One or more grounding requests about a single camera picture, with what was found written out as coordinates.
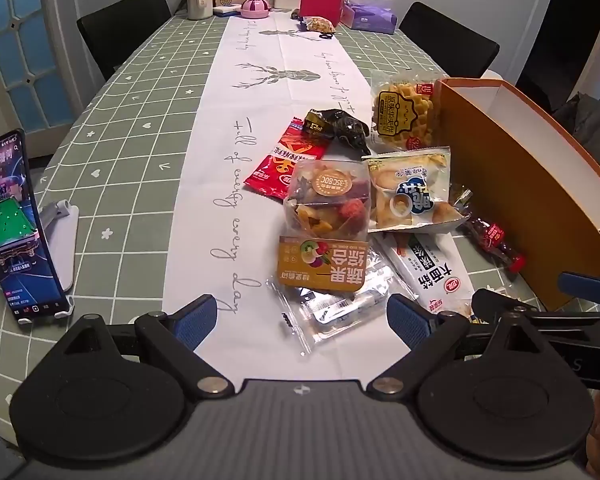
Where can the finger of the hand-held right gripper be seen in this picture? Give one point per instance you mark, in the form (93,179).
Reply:
(587,284)
(500,304)

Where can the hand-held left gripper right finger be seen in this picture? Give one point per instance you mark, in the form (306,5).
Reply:
(410,322)

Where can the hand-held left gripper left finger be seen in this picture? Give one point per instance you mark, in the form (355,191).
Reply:
(197,322)

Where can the chocolate bean bottle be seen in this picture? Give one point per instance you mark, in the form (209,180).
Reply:
(495,237)

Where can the puffed rice cake packet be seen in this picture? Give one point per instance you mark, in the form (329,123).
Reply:
(330,310)

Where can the orange cardboard box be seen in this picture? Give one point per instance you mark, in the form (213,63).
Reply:
(520,185)

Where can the yellow waffle snack packet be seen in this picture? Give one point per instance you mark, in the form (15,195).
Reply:
(405,115)

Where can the long white snack packet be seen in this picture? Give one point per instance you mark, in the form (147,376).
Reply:
(425,270)

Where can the yellow and blue snack packet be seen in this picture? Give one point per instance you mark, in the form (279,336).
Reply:
(405,195)

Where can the dried fruit bag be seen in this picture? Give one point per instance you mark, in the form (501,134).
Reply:
(325,205)

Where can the white phone stand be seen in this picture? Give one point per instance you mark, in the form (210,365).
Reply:
(62,240)

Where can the dark jacket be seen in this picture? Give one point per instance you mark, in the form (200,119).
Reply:
(595,125)

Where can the red snack packet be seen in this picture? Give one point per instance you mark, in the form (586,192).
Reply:
(280,165)

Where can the dark green snack packet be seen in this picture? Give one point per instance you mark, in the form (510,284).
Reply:
(345,127)

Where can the smartphone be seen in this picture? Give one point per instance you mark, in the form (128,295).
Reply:
(15,220)

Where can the black chair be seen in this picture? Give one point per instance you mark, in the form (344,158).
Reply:
(125,20)
(445,35)

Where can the small black clip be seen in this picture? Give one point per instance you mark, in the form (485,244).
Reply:
(324,36)

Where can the purple tissue pack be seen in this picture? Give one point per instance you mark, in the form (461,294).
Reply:
(371,16)

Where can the clear bag of nuts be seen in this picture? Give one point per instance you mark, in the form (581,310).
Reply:
(319,25)

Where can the pink round container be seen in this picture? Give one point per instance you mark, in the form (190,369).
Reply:
(255,7)

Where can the glass panelled door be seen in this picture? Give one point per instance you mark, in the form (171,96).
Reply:
(25,50)

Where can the pink box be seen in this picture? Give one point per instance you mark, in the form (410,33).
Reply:
(321,2)

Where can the small white box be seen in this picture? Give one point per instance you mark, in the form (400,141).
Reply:
(286,1)

